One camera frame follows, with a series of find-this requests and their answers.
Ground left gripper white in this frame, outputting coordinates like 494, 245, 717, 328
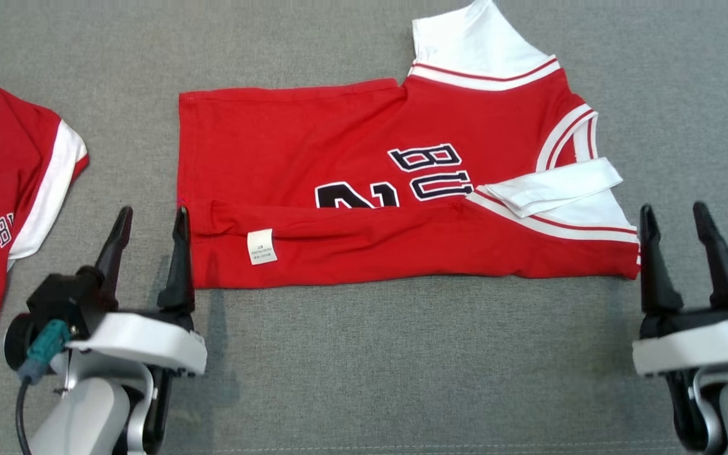
66, 205, 209, 378

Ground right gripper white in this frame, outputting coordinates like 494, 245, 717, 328
631, 200, 728, 379

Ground red shorts white side stripe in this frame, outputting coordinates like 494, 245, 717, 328
0, 85, 90, 332

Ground red basketball jersey white sleeves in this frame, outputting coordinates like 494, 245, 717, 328
177, 0, 642, 291

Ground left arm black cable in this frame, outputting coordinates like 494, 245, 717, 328
15, 376, 34, 455

